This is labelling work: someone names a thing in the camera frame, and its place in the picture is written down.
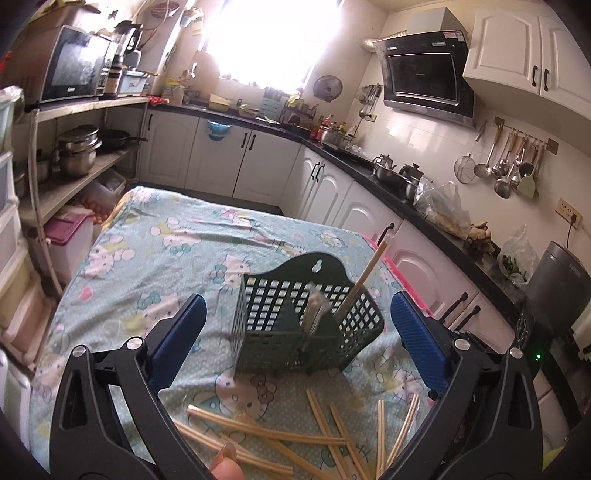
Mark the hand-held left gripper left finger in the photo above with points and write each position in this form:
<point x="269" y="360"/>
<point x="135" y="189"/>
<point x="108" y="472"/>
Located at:
<point x="178" y="344"/>

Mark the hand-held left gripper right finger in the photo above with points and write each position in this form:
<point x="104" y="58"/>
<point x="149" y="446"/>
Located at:
<point x="418" y="344"/>

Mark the green plastic utensil basket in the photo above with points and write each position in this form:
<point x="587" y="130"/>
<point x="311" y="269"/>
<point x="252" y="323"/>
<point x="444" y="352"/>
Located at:
<point x="263" y="341"/>

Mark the plastic-wrapped wooden chopstick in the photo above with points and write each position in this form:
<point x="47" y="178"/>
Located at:
<point x="363" y="272"/>

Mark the pile of wooden chopsticks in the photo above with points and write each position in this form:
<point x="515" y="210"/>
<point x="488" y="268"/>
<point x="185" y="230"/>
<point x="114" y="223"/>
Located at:
<point x="258" y="423"/>

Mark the row of hanging kitchen utensils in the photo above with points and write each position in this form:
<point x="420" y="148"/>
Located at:
<point x="512" y="157"/>

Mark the person's left hand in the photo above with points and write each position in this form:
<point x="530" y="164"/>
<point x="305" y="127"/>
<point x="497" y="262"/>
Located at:
<point x="227" y="470"/>

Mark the cartoon cat printed blanket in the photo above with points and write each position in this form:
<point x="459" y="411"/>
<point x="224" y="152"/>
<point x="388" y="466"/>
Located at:
<point x="161" y="258"/>

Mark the clear plastic-wrapped utensil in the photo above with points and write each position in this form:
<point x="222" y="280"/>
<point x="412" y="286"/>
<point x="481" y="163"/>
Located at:
<point x="316" y="307"/>

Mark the ginger root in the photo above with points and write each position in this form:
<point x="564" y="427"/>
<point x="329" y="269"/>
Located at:
<point x="480" y="237"/>

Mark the plastic bag of greens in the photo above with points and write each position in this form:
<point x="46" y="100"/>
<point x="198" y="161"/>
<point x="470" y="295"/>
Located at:
<point x="517" y="258"/>

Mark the clear plastic food bag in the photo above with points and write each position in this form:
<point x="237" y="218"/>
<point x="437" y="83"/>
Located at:
<point x="438" y="203"/>

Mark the black kitchen countertop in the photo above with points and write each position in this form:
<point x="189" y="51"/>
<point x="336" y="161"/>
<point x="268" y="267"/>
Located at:
<point x="392" y="203"/>

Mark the grey air fryer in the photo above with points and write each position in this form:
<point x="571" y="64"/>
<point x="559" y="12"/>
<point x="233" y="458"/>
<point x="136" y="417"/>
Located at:
<point x="554" y="286"/>

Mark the pink lid storage box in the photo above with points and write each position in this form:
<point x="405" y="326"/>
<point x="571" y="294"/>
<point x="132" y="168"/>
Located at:
<point x="69" y="235"/>

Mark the clear storage box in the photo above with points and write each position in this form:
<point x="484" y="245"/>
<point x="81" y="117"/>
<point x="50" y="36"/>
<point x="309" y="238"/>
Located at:
<point x="104" y="198"/>

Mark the steel pot with lid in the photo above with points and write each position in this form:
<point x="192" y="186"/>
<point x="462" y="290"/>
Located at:
<point x="411" y="175"/>

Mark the steel kettle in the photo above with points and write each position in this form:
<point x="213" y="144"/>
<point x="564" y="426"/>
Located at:
<point x="384" y="167"/>

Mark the white base cabinets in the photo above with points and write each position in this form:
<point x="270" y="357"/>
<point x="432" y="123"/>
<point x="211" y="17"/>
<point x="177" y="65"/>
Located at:
<point x="258" y="161"/>

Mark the black frying pan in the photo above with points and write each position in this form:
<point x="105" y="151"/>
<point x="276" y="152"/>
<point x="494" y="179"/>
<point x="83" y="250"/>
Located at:
<point x="115" y="138"/>

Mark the stacked steel pots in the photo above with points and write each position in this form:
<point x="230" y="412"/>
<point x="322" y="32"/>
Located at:
<point x="78" y="150"/>

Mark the large steel cooking pot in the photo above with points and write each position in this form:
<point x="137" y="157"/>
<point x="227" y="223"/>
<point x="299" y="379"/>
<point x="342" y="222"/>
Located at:
<point x="336" y="137"/>

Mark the yellow tray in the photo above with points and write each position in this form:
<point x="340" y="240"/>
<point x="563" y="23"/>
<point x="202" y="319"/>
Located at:
<point x="219" y="102"/>

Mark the kitchen shelf rack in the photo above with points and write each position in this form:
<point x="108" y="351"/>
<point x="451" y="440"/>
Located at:
<point x="92" y="104"/>

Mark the green knife rack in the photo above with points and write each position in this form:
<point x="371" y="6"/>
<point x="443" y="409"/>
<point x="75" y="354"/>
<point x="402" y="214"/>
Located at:
<point x="273" y="106"/>

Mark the light blue container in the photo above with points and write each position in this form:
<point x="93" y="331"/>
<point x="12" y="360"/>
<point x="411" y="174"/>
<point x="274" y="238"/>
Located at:
<point x="134" y="83"/>

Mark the beige cutting board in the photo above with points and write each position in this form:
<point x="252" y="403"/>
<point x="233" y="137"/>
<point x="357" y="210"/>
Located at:
<point x="205" y="76"/>

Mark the black range hood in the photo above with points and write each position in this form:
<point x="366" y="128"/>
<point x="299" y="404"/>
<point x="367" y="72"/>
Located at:
<point x="425" y="74"/>

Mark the small round fan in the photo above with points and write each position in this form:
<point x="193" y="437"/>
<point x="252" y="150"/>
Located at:
<point x="328" y="87"/>

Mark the black microwave oven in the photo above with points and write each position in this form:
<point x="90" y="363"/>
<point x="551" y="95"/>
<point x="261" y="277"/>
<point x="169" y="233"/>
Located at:
<point x="74" y="64"/>

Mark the black blender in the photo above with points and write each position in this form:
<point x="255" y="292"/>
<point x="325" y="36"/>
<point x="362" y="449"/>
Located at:
<point x="125" y="44"/>

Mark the white upper cabinet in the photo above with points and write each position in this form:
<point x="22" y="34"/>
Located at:
<point x="508" y="41"/>

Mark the kitchen window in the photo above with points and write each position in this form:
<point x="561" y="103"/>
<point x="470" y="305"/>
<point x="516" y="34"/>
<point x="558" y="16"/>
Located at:
<point x="272" y="37"/>

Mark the wall power socket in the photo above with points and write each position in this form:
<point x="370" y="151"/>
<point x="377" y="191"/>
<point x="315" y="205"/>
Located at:
<point x="569" y="211"/>

